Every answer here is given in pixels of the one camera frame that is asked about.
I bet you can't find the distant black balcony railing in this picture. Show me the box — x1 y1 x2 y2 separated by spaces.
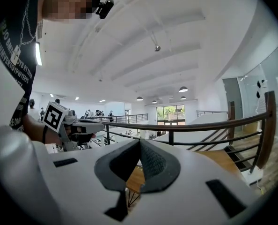
85 113 149 124

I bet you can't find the person's left forearm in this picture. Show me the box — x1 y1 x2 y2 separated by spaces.
22 113 62 145

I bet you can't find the distant black stair railing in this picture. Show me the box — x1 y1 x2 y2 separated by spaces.
196 110 228 118

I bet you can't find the person's left hand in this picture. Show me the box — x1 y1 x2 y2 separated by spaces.
66 125 97 143

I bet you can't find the silver chain necklace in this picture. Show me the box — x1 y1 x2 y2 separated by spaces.
11 0 37 65

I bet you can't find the ceiling tube light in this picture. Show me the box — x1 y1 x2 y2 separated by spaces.
35 42 43 67

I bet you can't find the black railing with wooden handrail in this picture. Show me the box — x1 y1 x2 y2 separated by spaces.
101 90 277 174

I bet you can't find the glass partition wall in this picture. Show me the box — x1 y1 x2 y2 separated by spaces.
237 43 278 140

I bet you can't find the black head camera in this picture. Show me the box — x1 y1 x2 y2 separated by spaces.
95 0 115 20

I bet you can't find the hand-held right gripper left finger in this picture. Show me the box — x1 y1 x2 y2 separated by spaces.
47 138 141 225

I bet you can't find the white floor power box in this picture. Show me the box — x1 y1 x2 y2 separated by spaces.
241 167 264 187

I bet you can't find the large window with greenery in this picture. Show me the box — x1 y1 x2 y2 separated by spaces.
156 105 186 126

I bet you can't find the grey door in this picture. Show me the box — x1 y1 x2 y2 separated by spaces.
222 77 244 126

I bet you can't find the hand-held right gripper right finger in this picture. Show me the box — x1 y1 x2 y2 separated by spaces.
129 138 259 225

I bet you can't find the ceiling mounted camera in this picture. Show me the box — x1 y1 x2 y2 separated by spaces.
150 31 162 53

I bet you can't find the person's head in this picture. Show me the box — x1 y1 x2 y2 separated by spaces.
37 0 100 24

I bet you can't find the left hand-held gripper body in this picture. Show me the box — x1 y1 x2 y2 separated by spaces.
42 101 83 152

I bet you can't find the person's black printed t-shirt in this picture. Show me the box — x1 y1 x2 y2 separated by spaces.
0 0 43 133

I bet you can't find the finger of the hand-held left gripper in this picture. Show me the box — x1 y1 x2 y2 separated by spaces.
71 118 105 135

